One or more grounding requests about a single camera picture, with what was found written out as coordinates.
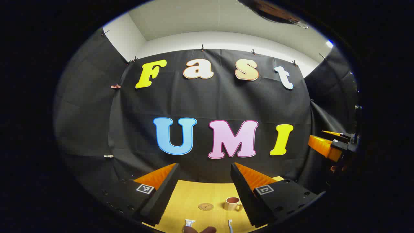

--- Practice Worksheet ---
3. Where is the black backdrop cloth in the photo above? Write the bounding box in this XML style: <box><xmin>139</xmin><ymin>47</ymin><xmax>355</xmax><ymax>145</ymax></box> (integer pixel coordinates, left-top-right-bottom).
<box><xmin>53</xmin><ymin>28</ymin><xmax>359</xmax><ymax>207</ymax></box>

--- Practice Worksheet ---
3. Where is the wooden desktop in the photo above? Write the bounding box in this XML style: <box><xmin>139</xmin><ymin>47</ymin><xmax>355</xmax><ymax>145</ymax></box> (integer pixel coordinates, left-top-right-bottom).
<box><xmin>142</xmin><ymin>176</ymin><xmax>285</xmax><ymax>233</ymax></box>

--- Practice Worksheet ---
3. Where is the person's head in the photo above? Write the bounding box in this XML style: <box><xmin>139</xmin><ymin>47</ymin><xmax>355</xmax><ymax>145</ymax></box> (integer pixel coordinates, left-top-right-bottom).
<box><xmin>238</xmin><ymin>0</ymin><xmax>309</xmax><ymax>29</ymax></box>

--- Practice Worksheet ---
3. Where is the beige cup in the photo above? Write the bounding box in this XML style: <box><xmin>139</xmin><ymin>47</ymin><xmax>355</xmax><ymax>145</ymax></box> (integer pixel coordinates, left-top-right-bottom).
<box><xmin>224</xmin><ymin>197</ymin><xmax>243</xmax><ymax>211</ymax></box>

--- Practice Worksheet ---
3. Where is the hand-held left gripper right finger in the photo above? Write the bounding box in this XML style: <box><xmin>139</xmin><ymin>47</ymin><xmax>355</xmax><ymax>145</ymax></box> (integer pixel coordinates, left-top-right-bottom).
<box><xmin>230</xmin><ymin>162</ymin><xmax>325</xmax><ymax>228</ymax></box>

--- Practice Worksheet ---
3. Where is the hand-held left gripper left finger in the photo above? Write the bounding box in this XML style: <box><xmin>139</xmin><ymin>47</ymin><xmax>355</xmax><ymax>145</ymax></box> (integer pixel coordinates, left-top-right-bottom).
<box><xmin>97</xmin><ymin>163</ymin><xmax>180</xmax><ymax>227</ymax></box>

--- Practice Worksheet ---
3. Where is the row of black cloth clips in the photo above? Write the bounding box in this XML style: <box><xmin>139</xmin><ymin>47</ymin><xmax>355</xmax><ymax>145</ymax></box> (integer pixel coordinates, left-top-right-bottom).
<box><xmin>101</xmin><ymin>29</ymin><xmax>326</xmax><ymax>67</ymax></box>

